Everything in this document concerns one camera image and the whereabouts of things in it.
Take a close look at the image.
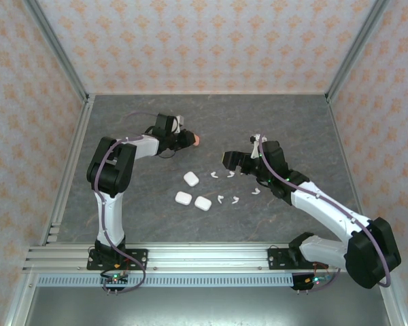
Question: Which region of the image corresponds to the grey slotted cable duct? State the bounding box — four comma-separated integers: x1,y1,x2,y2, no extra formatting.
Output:
36,273,295,289

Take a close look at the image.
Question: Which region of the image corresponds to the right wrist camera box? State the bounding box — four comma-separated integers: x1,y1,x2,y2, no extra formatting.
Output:
250,133,269,160

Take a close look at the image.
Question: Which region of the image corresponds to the grey metal sheet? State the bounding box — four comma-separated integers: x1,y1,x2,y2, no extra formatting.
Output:
6,285,404,326

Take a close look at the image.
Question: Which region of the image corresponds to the aluminium frame post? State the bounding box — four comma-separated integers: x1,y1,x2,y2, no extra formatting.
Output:
325,0,392,105
3,271,38,326
375,287,407,326
22,0,91,105

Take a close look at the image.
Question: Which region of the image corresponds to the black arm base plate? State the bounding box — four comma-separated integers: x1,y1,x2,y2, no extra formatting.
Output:
86,249,149,272
267,247,316,272

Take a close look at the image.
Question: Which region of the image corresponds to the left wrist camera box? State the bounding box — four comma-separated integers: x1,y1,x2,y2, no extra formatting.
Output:
171,114,187,134

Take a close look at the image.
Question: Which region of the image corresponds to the aluminium side rail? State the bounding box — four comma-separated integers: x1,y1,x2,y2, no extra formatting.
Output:
326,94,373,245
40,94,97,246

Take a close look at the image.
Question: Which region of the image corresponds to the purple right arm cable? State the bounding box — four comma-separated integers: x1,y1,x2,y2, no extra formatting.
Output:
258,132,394,289

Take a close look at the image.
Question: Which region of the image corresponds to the small circuit board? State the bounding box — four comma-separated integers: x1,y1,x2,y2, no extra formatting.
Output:
292,273,331,292
100,271,130,285

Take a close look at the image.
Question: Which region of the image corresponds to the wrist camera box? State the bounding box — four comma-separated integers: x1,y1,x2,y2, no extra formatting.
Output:
171,114,187,134
250,133,269,160

